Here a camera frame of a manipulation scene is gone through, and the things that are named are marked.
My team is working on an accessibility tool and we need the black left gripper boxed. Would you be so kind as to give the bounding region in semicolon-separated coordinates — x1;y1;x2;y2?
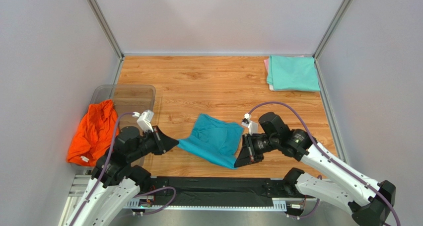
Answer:
129;124;179;161

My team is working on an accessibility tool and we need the teal blue t-shirt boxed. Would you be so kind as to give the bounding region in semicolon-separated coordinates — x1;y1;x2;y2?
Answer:
177;114;244;169

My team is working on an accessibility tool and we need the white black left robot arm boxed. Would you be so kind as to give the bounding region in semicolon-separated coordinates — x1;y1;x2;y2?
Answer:
65;126;179;226

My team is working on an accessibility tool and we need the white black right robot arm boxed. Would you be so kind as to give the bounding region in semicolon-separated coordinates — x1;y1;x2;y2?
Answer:
234;112;396;226

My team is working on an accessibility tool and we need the black table edge strip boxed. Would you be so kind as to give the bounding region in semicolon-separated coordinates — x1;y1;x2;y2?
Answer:
141;176;304;207

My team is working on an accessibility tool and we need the clear plastic bin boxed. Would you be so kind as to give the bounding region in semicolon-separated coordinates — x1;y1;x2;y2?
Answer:
70;85;155;168

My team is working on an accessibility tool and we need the orange crumpled t-shirt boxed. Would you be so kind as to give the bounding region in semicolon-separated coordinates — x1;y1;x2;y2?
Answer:
66;99;119;166

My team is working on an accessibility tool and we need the folded mint green t-shirt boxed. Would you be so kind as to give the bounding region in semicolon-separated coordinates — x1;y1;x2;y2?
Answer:
267;55;320;92

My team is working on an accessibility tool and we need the folded pink t-shirt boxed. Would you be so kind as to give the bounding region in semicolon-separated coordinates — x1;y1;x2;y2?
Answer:
264;55;304;91

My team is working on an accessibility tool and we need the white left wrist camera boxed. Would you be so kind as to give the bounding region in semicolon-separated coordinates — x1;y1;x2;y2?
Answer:
134;109;154;132

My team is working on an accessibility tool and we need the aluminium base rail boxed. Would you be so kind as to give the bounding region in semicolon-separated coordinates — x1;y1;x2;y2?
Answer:
58;174;377;226

